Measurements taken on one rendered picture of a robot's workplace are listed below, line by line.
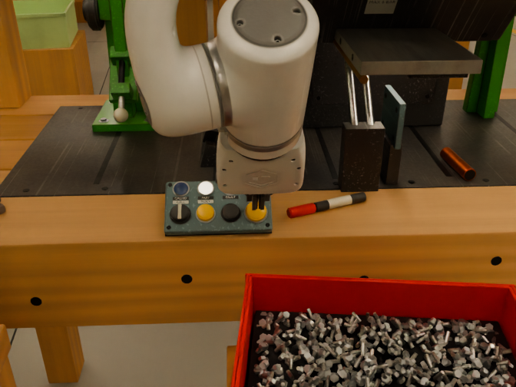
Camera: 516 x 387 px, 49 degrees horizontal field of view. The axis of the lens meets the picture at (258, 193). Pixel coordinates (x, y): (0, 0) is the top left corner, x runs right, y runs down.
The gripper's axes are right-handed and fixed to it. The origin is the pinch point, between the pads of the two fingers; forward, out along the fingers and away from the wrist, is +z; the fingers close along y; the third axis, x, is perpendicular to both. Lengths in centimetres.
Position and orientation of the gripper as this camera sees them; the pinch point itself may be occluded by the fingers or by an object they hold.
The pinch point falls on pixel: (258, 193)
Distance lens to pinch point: 73.4
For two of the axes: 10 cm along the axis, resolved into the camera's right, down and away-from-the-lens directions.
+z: -0.3, 4.5, 8.9
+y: 10.0, -0.2, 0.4
